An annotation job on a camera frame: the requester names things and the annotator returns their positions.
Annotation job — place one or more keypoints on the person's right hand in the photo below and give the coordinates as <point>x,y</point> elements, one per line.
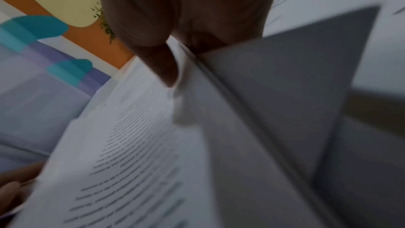
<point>177,1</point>

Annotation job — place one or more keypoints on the person's left hand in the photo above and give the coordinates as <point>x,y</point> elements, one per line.
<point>14,189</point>

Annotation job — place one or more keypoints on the white text book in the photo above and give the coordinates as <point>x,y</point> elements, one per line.
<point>177,152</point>

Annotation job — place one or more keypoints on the colourful illustrated booklet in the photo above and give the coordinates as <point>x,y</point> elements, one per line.
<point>38,79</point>

